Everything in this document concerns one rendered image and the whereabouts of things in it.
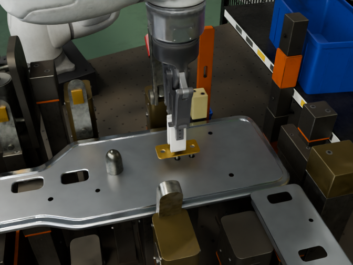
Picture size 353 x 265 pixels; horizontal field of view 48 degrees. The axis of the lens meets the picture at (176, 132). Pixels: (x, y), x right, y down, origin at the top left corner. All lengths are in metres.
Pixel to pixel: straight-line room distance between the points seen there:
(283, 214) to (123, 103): 0.90
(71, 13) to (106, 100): 1.02
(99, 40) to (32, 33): 2.14
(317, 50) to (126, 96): 0.81
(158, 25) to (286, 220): 0.39
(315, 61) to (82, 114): 0.52
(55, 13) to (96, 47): 2.93
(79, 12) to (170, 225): 0.34
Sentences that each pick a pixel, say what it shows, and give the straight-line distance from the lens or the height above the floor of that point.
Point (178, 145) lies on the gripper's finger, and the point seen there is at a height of 1.05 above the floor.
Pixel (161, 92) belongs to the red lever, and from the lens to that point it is 0.86.
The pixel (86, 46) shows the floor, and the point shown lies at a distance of 3.46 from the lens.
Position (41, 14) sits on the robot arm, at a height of 1.36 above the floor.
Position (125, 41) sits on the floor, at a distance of 3.48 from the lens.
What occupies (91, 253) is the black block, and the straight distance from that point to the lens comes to 0.68.
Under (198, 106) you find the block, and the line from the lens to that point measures 0.87.
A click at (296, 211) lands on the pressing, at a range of 0.74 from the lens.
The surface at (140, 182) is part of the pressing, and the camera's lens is 0.76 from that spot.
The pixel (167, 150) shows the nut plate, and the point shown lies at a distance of 0.78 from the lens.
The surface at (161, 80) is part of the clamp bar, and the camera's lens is 0.85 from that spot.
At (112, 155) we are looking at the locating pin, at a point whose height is 1.05.
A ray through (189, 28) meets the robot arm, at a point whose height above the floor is 1.30.
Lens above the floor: 1.55
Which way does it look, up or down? 40 degrees down
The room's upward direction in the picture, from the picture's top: straight up
